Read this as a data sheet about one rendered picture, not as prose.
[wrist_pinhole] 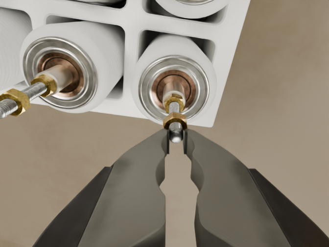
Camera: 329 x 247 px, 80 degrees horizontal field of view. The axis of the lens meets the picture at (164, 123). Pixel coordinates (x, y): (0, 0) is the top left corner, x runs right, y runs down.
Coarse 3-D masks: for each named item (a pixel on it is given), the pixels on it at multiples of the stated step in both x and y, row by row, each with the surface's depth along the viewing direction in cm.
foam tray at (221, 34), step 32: (0, 0) 24; (32, 0) 24; (64, 0) 24; (128, 0) 23; (128, 32) 25; (160, 32) 35; (192, 32) 25; (224, 32) 25; (128, 64) 27; (224, 64) 27; (128, 96) 29
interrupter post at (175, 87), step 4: (168, 84) 20; (172, 84) 20; (176, 84) 20; (180, 84) 21; (164, 88) 20; (168, 88) 19; (172, 88) 19; (176, 88) 19; (180, 88) 19; (164, 92) 19; (168, 92) 18; (172, 92) 18; (176, 92) 18; (180, 92) 18; (164, 96) 18; (184, 96) 18; (184, 100) 18; (184, 104) 19
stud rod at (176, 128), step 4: (172, 104) 17; (176, 104) 17; (172, 108) 16; (176, 108) 16; (176, 112) 16; (180, 112) 16; (172, 124) 14; (176, 124) 14; (180, 124) 14; (172, 128) 14; (176, 128) 13; (180, 128) 14; (172, 132) 13; (176, 132) 13; (180, 132) 13; (172, 136) 13; (176, 136) 13; (180, 136) 13; (172, 140) 13; (176, 140) 13; (180, 140) 13
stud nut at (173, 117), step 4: (172, 112) 14; (168, 116) 15; (172, 116) 14; (176, 116) 14; (180, 116) 14; (184, 116) 14; (164, 120) 15; (168, 120) 14; (172, 120) 14; (176, 120) 14; (180, 120) 14; (184, 120) 14; (164, 124) 14; (168, 124) 14; (184, 124) 14; (164, 128) 14; (168, 128) 14; (184, 128) 14
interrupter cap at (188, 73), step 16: (160, 64) 20; (176, 64) 20; (192, 64) 19; (144, 80) 20; (160, 80) 21; (176, 80) 21; (192, 80) 20; (208, 80) 20; (144, 96) 21; (160, 96) 22; (192, 96) 21; (208, 96) 21; (160, 112) 22; (192, 112) 22
